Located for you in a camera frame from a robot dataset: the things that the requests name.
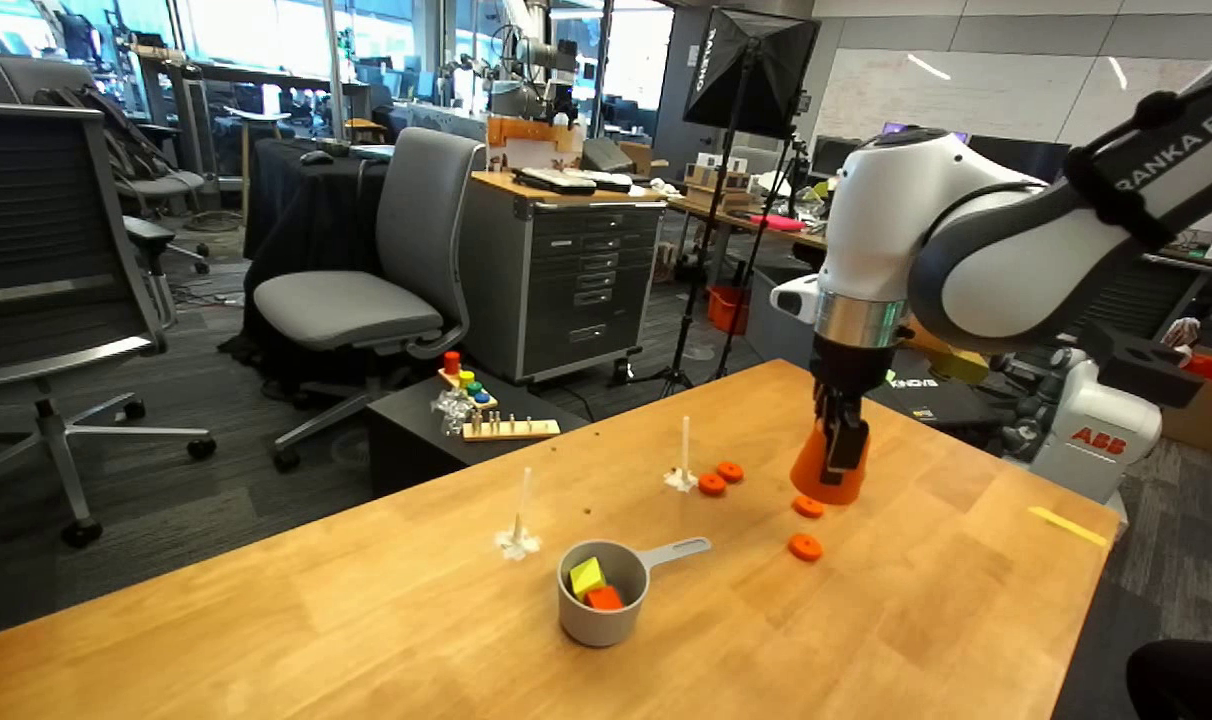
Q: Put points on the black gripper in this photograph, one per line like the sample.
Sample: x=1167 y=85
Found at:
x=841 y=380

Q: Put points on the orange plastic cup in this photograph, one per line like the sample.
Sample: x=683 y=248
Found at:
x=829 y=466

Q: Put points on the red block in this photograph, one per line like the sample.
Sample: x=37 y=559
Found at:
x=602 y=596

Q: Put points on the yellow block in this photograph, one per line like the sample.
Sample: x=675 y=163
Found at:
x=586 y=576

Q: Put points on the white ABB robot base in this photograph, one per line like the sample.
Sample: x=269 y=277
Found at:
x=1099 y=434

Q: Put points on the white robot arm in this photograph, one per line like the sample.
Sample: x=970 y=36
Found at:
x=980 y=252

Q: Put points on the orange disc under blocks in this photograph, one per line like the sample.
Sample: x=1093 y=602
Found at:
x=806 y=550

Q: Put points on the gray measuring cup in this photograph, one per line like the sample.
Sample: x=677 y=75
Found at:
x=630 y=573

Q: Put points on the orange disc with hole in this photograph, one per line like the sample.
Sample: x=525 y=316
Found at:
x=806 y=507

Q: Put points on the orange disc gripper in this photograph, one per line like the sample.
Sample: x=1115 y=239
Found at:
x=714 y=486
x=729 y=468

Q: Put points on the white peg stand right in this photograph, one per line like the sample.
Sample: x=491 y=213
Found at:
x=683 y=473

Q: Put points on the white peg stand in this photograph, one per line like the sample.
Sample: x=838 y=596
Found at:
x=518 y=543
x=683 y=473

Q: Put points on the yellow tape strip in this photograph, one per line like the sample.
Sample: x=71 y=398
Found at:
x=1071 y=524

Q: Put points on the gray drawer cabinet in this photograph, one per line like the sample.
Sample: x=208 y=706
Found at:
x=555 y=282

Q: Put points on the white peg stand left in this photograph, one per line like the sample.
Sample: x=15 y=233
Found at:
x=518 y=543

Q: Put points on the colourful toy stacker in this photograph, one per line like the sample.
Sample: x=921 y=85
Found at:
x=465 y=380

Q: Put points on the black photo softbox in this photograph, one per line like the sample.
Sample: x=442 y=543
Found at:
x=748 y=75

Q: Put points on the black low side table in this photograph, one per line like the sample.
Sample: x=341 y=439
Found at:
x=410 y=439

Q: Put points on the gray office chair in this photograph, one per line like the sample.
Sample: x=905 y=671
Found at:
x=410 y=308

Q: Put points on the dark mesh office chair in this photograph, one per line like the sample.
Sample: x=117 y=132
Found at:
x=71 y=295

